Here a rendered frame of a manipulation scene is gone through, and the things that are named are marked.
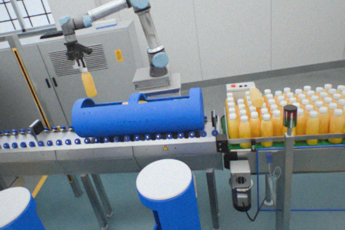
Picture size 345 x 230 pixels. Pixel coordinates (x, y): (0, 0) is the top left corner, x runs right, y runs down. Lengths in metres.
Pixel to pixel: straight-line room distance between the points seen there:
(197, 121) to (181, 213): 0.58
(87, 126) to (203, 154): 0.80
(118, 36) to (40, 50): 0.94
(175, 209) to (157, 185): 0.14
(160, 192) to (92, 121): 0.77
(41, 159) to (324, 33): 4.32
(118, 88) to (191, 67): 1.62
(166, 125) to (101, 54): 1.76
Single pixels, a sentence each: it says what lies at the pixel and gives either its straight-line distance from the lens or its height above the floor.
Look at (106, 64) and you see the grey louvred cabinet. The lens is 3.29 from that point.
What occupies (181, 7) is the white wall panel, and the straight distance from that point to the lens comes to 4.33.
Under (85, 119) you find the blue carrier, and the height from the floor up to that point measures 1.15.
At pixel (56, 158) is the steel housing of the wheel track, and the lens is 2.18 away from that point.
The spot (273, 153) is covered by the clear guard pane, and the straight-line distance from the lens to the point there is 1.68.
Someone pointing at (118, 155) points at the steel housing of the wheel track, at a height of 0.84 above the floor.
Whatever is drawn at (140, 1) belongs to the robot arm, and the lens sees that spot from 1.80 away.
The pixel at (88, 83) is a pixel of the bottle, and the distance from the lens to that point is 1.91.
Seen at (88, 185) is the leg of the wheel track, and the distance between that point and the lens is 2.31.
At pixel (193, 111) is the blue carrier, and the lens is 1.65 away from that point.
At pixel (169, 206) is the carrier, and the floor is 0.99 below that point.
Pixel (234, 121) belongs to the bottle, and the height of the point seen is 1.07.
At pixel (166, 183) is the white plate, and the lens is 1.35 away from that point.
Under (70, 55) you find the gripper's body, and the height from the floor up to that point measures 1.55.
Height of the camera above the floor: 1.95
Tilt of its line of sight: 26 degrees down
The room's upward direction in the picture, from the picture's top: 11 degrees counter-clockwise
